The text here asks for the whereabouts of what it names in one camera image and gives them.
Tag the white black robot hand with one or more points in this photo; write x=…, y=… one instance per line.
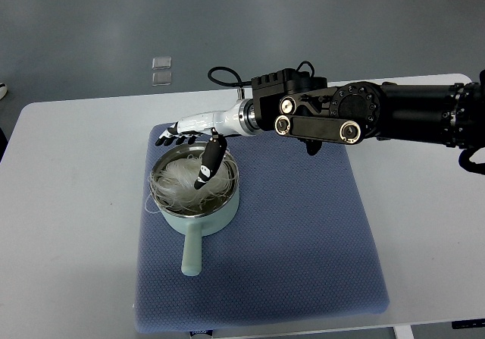
x=239, y=120

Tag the white vermicelli bundle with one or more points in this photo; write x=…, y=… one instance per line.
x=172, y=186

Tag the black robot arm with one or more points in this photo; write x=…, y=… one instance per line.
x=298, y=104

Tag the mint green steel pot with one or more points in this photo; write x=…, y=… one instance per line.
x=194, y=228

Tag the blue textured mat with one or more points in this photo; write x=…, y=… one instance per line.
x=299, y=247

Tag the blue label under table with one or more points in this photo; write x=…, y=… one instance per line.
x=198, y=332

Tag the white table leg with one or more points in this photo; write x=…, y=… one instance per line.
x=403, y=332

